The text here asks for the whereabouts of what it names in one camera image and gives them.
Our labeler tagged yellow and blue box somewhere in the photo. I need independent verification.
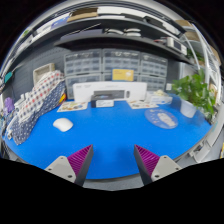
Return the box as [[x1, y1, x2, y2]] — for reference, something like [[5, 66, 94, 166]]
[[111, 68, 135, 82]]

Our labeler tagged light grey computer mouse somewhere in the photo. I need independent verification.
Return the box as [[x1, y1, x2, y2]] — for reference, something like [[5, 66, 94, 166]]
[[52, 117, 74, 133]]

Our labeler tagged long white keyboard box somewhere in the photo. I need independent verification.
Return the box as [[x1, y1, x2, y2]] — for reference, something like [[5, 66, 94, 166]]
[[72, 81, 148, 103]]

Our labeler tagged white plant pot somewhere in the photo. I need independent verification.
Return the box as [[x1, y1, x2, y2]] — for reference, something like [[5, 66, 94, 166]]
[[179, 99, 198, 119]]

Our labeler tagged navy white-dotted cloth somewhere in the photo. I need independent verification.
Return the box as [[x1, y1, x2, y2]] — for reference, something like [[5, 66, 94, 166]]
[[9, 81, 67, 146]]

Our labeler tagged round blue cartoon mouse pad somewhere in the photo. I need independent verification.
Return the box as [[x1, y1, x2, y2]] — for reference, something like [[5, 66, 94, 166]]
[[144, 108, 179, 130]]

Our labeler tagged green leafy plant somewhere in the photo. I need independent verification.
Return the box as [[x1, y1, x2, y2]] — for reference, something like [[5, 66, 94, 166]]
[[171, 68, 218, 116]]

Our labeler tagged grey pegboard panel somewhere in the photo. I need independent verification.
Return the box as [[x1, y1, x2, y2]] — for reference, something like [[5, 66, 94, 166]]
[[13, 46, 66, 101]]

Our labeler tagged white metal rack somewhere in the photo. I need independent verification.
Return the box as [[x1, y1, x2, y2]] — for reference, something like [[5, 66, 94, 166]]
[[181, 23, 223, 101]]

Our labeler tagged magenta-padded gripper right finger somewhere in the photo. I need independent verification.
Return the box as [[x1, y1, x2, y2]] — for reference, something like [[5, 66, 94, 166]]
[[133, 144, 183, 187]]

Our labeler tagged red blue checked cloth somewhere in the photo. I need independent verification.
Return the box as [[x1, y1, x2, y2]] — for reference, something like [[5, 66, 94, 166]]
[[14, 69, 65, 124]]

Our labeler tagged dark wall shelf unit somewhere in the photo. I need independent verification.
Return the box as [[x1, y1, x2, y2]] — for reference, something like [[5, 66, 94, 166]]
[[8, 4, 198, 66]]

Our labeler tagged white woven basket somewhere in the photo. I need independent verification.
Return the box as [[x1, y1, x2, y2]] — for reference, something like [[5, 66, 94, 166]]
[[33, 63, 56, 83]]

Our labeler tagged small black box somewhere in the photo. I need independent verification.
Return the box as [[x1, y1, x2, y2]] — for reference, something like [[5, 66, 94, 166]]
[[90, 94, 115, 109]]

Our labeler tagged food picture sticker sheet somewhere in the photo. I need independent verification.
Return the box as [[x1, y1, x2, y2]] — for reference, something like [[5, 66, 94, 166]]
[[56, 100, 89, 113]]

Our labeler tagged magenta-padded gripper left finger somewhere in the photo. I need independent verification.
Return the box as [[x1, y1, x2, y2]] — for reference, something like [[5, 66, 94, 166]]
[[44, 143, 95, 187]]

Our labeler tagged cream latex glove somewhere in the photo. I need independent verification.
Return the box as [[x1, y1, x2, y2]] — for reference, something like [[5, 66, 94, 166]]
[[153, 88, 168, 98]]

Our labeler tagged white glove box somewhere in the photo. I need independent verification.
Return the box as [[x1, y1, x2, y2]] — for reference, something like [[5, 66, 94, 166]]
[[145, 90, 174, 106]]

